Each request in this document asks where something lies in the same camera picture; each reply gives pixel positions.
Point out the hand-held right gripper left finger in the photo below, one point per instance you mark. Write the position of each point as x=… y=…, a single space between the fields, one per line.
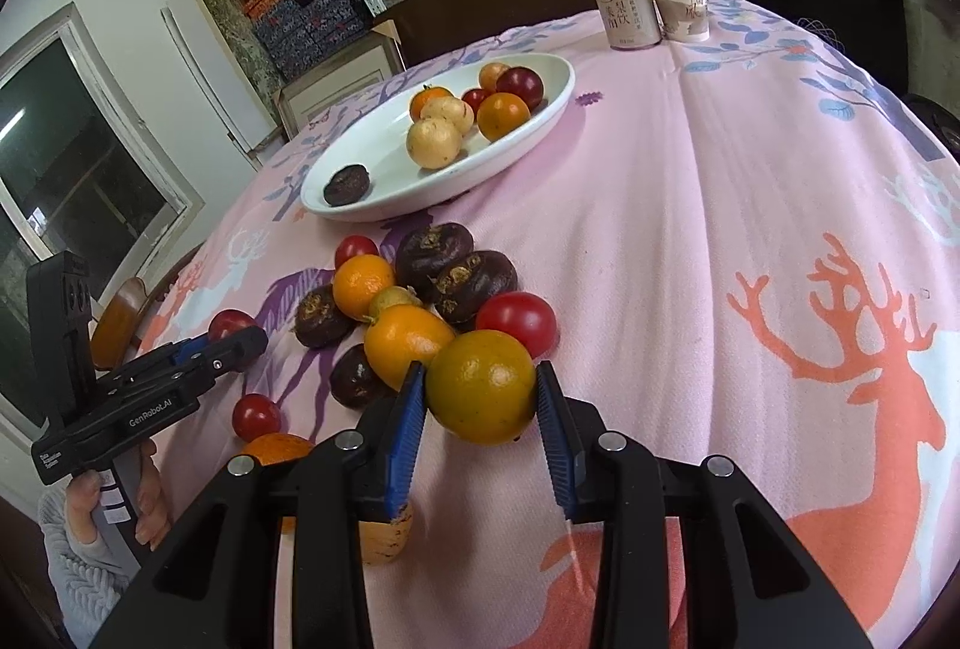
x=405 y=446

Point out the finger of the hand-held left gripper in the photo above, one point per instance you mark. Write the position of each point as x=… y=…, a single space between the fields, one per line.
x=232 y=356
x=191 y=349

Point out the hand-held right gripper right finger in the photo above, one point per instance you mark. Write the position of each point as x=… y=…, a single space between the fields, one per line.
x=556 y=446

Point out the dark red plum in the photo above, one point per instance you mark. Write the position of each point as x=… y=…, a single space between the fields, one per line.
x=525 y=87
x=231 y=321

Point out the greenish orange mandarin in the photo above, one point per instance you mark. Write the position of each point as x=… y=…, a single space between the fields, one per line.
x=480 y=386

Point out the small yellow round fruit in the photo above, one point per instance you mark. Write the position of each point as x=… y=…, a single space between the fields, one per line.
x=394 y=299

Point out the white plate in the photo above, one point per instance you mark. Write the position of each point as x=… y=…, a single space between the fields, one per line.
x=405 y=192

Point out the person's left forearm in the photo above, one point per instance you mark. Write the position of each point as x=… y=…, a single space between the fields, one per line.
x=82 y=589

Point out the person's left hand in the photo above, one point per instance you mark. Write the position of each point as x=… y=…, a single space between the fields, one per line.
x=154 y=506

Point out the wooden chair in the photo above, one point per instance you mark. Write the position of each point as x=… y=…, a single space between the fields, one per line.
x=116 y=326

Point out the white board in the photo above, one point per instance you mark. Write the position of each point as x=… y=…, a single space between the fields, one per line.
x=202 y=79

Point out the white framed panel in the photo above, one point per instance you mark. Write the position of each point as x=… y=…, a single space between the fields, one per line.
x=337 y=79

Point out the marble slab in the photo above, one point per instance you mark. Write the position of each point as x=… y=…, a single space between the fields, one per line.
x=240 y=42

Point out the pink printed tablecloth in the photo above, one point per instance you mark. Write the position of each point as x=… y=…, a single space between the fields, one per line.
x=712 y=169

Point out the stack of blue floral boxes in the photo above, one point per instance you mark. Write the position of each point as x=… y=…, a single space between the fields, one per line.
x=315 y=27

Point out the beverage can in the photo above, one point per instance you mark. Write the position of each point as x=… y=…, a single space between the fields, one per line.
x=628 y=12

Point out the paper cup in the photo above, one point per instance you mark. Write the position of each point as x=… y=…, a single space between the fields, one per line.
x=679 y=8

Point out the dark window with white frame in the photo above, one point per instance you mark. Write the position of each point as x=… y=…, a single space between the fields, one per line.
x=75 y=154

